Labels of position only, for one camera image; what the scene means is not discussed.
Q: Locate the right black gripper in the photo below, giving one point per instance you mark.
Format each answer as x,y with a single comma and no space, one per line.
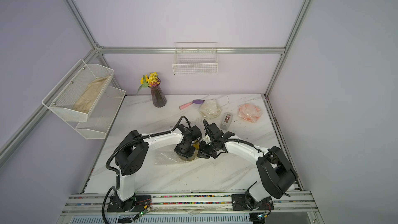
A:
202,153

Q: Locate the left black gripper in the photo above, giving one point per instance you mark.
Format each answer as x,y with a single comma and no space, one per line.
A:
177,150

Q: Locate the dark yellow patterned plate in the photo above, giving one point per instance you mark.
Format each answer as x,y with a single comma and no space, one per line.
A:
192,154

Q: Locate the clear bubble wrap sheet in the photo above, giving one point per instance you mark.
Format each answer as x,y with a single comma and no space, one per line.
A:
210,109
249,112

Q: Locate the cream yellow plate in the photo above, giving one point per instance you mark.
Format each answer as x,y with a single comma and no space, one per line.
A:
210,109

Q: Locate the orange plate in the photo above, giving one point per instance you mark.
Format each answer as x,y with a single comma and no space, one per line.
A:
249,112

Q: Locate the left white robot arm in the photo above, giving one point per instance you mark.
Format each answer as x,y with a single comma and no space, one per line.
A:
129,156

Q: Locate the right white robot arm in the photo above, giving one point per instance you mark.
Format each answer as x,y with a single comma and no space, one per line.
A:
275,171

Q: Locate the grey tape dispenser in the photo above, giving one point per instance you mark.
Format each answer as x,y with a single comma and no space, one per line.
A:
226,121

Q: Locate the pink purple scoop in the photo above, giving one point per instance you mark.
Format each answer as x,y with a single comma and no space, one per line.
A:
196,101

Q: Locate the dark glass vase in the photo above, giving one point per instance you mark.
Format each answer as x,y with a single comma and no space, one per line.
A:
158,98

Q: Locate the yellow flower bouquet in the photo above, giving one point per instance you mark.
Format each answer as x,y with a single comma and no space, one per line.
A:
149,81

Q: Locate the white mesh lower shelf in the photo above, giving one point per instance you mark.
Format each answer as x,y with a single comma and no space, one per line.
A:
100,121

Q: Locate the white mesh shelf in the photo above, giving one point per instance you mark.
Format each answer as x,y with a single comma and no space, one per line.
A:
100,121
65,94

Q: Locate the beige folded cloth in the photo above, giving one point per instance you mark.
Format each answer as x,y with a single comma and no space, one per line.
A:
86,101

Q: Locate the white mesh upper shelf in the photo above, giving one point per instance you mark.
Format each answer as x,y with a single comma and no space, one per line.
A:
65,94

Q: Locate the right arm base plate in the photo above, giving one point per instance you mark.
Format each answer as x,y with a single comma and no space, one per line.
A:
243,202

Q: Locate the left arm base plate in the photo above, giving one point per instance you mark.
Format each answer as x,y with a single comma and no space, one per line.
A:
135,204

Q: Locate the white wire wall basket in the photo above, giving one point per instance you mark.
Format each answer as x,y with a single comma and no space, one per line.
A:
195,58

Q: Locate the aluminium mounting rail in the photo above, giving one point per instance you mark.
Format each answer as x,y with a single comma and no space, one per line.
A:
200,203

